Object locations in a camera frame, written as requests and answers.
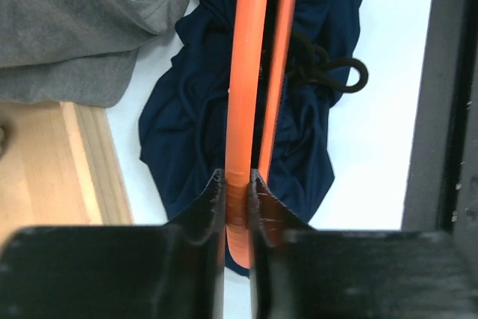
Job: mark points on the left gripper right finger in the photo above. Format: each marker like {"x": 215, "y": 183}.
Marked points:
{"x": 301, "y": 272}

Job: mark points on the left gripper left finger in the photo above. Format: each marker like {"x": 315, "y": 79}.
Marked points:
{"x": 175, "y": 270}

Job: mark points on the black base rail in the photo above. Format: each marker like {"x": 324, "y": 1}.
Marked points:
{"x": 440, "y": 122}

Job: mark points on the grey shorts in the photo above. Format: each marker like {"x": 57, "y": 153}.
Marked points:
{"x": 81, "y": 51}

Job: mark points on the wooden clothes rack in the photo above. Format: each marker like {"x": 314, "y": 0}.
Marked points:
{"x": 59, "y": 165}

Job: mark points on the orange plastic hanger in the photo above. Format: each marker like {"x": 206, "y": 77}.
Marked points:
{"x": 243, "y": 86}

